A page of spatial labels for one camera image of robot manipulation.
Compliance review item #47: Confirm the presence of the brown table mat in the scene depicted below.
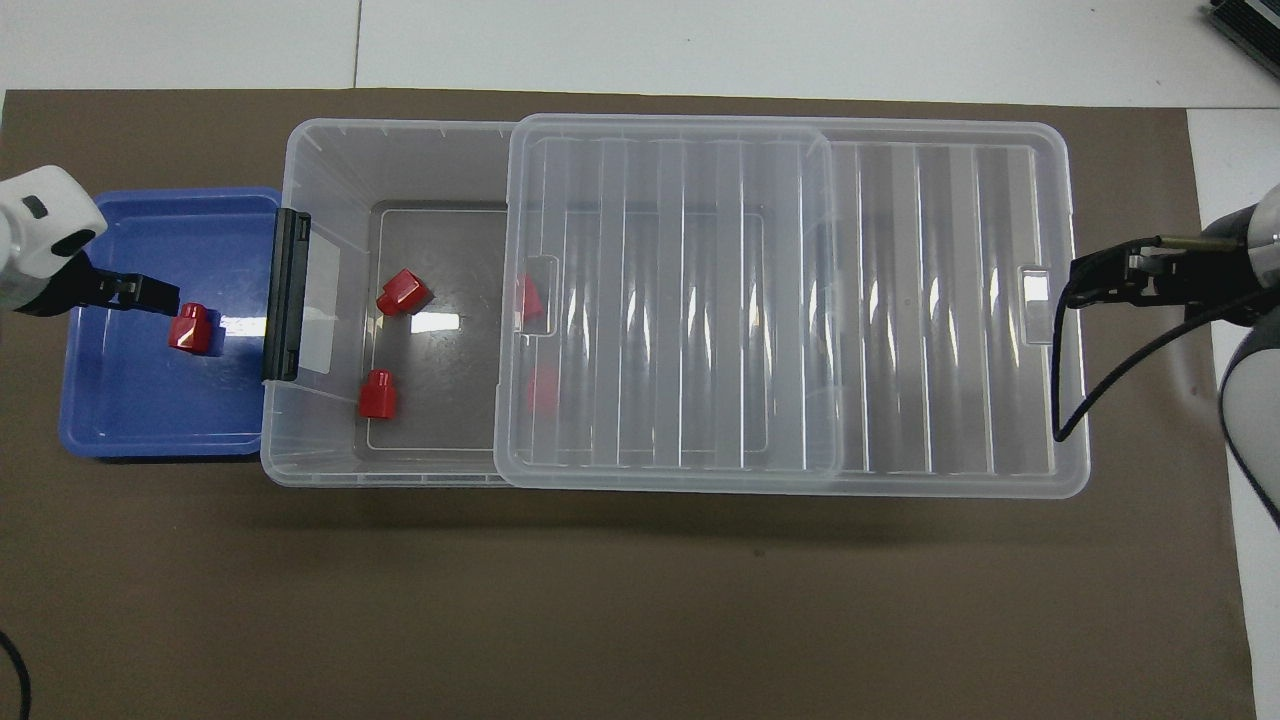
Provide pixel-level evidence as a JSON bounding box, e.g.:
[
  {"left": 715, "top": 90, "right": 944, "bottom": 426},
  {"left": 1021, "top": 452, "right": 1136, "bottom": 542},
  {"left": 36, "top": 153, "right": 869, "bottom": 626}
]
[{"left": 0, "top": 88, "right": 1259, "bottom": 720}]

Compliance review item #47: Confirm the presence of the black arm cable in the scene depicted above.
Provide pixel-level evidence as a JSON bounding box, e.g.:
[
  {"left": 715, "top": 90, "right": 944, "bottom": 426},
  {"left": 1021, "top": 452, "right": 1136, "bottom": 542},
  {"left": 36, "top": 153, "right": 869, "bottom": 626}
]
[
  {"left": 1052, "top": 233, "right": 1280, "bottom": 443},
  {"left": 0, "top": 628, "right": 33, "bottom": 720}
]

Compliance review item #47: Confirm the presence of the clear plastic box lid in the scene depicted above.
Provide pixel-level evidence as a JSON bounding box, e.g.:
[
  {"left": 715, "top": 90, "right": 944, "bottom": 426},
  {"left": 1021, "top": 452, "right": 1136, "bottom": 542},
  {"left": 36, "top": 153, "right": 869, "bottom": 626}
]
[{"left": 494, "top": 113, "right": 1092, "bottom": 499}]

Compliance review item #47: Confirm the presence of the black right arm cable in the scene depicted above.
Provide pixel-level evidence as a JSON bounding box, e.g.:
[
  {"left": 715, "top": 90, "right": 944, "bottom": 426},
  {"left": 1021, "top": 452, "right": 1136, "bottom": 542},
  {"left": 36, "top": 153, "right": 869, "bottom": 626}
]
[{"left": 1052, "top": 233, "right": 1280, "bottom": 443}]

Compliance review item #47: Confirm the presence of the black finned device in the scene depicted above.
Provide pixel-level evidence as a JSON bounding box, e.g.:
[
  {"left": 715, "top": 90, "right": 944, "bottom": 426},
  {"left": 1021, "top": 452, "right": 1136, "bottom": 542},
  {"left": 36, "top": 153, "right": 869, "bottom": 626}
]
[{"left": 1203, "top": 0, "right": 1280, "bottom": 53}]

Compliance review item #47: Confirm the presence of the black box latch handle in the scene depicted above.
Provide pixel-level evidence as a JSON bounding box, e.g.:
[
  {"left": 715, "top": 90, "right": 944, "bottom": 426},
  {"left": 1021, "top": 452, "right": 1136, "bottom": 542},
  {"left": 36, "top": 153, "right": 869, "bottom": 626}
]
[{"left": 261, "top": 207, "right": 312, "bottom": 383}]

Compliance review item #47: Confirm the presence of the blue plastic tray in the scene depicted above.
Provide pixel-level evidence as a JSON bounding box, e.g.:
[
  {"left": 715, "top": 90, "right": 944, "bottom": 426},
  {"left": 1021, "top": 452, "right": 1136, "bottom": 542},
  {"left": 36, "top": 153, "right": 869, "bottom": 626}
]
[{"left": 58, "top": 187, "right": 286, "bottom": 461}]

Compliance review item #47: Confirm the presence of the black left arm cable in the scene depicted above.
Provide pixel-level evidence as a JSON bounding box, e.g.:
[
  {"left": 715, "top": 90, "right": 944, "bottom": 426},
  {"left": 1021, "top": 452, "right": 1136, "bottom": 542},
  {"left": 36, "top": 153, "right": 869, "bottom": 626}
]
[{"left": 0, "top": 628, "right": 33, "bottom": 720}]

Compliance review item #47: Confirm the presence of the clear plastic storage box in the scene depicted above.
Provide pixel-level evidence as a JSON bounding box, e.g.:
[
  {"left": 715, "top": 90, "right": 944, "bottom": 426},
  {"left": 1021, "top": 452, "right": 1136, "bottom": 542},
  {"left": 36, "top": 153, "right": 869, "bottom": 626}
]
[{"left": 260, "top": 118, "right": 861, "bottom": 489}]

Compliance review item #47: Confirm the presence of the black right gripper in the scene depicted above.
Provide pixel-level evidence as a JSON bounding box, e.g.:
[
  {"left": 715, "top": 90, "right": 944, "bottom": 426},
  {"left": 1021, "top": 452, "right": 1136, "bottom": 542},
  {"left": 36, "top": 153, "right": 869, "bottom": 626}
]
[{"left": 1064, "top": 238, "right": 1256, "bottom": 323}]

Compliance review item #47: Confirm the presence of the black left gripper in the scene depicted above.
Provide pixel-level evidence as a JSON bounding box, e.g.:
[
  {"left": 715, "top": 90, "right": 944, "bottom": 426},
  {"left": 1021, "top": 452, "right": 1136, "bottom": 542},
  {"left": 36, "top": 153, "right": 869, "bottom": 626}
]
[{"left": 14, "top": 252, "right": 183, "bottom": 317}]

